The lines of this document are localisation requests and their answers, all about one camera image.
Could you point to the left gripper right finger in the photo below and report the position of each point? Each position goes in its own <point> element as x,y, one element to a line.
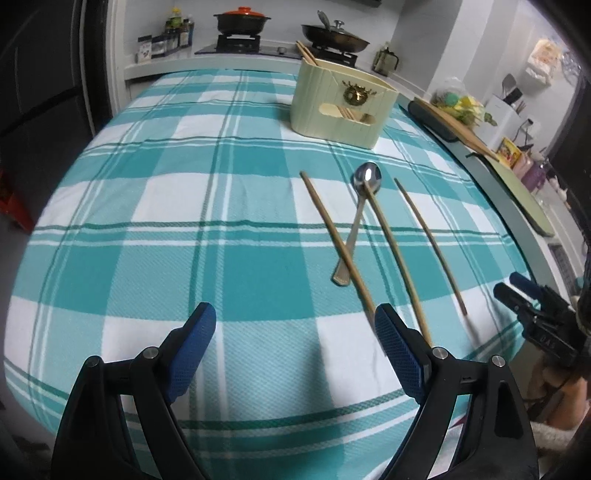
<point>495,439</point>

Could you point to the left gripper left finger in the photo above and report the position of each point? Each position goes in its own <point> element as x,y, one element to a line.
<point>93,441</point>

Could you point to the wooden chopstick crossing spoon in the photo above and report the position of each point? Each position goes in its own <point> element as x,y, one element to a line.
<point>360,285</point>

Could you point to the steel spoon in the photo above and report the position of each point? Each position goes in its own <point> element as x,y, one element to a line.
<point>367,173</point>

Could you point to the purple cup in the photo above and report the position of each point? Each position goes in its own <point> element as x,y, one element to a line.
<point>535,177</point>

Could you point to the green cutting board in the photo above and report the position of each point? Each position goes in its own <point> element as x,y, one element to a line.
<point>521,195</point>

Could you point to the yellow small box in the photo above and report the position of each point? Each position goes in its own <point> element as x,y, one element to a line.
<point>508,153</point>

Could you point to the white utensil caddy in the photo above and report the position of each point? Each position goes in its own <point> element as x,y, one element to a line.
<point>502,119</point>

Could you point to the wooden cutting board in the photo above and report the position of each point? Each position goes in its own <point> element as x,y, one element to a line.
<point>464,134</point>

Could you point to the black mat roll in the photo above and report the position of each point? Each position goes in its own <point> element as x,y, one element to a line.
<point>423,115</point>

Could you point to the plastic bag with sponges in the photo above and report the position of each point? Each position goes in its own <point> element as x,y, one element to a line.
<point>453,98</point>

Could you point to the red bin on floor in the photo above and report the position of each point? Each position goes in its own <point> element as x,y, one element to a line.
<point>13,206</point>

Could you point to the hanging bag dispenser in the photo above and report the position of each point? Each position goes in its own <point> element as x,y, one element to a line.
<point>543,61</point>

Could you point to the teal plaid tablecloth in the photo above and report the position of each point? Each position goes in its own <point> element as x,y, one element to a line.
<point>193,194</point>

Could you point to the cream utensil holder box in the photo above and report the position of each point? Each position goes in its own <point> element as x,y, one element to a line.
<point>321,90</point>

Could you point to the dark glass kettle jar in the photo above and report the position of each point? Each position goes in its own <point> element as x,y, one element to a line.
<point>385,61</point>

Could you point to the dark wok with lid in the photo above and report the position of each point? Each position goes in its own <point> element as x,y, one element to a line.
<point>330,34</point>

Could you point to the black refrigerator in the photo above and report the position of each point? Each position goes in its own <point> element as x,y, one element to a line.
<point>53,67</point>

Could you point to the spice jar rack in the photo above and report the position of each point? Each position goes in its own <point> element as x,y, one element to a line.
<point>153,47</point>

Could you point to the black gas cooktop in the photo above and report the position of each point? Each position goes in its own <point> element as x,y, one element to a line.
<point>254,45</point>

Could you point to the black pot orange lid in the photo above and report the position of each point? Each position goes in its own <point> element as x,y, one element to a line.
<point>242,21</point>

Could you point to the sauce bottles group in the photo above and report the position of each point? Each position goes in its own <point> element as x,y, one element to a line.
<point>178,31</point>

